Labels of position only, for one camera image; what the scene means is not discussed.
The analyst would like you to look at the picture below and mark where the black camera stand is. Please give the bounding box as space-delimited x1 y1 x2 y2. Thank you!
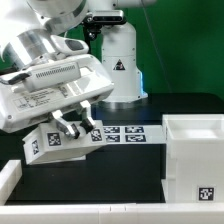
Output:
83 23 102 47

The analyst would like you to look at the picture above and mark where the white drawer cabinet box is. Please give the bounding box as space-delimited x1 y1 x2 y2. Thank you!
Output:
162 114 224 203

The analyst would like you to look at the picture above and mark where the white left fence rail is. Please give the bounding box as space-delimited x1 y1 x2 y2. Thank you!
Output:
0 160 22 206

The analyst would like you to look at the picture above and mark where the white marker sheet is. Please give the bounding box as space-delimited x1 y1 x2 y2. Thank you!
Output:
104 125 166 145

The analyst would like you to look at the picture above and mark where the background camera on stand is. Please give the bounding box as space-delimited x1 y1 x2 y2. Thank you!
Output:
85 10 126 25

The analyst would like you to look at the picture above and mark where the white drawer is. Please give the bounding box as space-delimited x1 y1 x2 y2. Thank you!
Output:
23 120 106 165

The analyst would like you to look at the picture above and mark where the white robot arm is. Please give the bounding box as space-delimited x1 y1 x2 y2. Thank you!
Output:
0 0 156 138

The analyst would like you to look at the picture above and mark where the white fence rail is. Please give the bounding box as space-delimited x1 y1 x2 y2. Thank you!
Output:
0 160 22 206
0 203 224 224

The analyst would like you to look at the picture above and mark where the white front fence rail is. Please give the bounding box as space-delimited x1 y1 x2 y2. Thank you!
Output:
0 203 224 224

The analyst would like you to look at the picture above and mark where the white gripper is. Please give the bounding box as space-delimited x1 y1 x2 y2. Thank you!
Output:
0 54 114 139

